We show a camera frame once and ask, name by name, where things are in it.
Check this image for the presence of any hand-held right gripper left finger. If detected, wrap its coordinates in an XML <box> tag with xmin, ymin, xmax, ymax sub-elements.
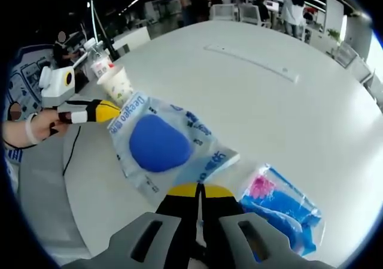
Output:
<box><xmin>61</xmin><ymin>183</ymin><xmax>200</xmax><ymax>269</ymax></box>

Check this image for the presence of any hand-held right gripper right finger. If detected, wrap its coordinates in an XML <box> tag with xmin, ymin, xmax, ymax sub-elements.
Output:
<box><xmin>199</xmin><ymin>184</ymin><xmax>330</xmax><ymax>269</ymax></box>

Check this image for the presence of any white paper drink cup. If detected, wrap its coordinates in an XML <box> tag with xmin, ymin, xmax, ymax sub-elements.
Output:
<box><xmin>97</xmin><ymin>66</ymin><xmax>135</xmax><ymax>107</ymax></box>

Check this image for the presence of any clear water bottle red label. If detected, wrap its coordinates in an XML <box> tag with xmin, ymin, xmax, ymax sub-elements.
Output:
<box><xmin>83</xmin><ymin>39</ymin><xmax>114</xmax><ymax>78</ymax></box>

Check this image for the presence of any blue tissue packet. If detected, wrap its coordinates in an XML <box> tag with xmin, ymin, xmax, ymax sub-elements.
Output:
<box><xmin>238</xmin><ymin>163</ymin><xmax>326</xmax><ymax>257</ymax></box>

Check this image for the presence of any wet wipes pack blue lid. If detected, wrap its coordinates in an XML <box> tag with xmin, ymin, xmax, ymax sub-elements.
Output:
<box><xmin>107</xmin><ymin>91</ymin><xmax>241</xmax><ymax>198</ymax></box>

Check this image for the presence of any person's left hand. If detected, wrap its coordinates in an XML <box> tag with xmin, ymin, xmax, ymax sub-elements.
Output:
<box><xmin>32</xmin><ymin>109</ymin><xmax>69</xmax><ymax>141</ymax></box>

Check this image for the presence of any white table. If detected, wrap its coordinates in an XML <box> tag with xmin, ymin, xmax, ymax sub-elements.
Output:
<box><xmin>17</xmin><ymin>20</ymin><xmax>383</xmax><ymax>269</ymax></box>

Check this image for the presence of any white mesh office chair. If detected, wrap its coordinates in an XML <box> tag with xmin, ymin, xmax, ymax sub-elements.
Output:
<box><xmin>209</xmin><ymin>4</ymin><xmax>238</xmax><ymax>22</ymax></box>
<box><xmin>239</xmin><ymin>4</ymin><xmax>262</xmax><ymax>25</ymax></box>

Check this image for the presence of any white chair by window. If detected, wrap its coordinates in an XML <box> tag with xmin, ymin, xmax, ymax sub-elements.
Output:
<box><xmin>335</xmin><ymin>41</ymin><xmax>367</xmax><ymax>69</ymax></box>

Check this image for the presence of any green potted plant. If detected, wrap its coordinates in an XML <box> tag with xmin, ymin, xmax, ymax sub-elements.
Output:
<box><xmin>327</xmin><ymin>28</ymin><xmax>342</xmax><ymax>44</ymax></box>

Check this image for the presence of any wall poster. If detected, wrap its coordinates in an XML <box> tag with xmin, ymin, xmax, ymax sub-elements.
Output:
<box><xmin>5</xmin><ymin>43</ymin><xmax>56</xmax><ymax>116</ymax></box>

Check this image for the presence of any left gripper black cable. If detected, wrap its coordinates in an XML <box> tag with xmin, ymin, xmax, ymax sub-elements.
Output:
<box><xmin>62</xmin><ymin>124</ymin><xmax>82</xmax><ymax>176</ymax></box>

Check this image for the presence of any table cable slot cover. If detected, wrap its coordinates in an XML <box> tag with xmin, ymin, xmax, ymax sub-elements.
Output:
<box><xmin>204</xmin><ymin>43</ymin><xmax>299</xmax><ymax>83</ymax></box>

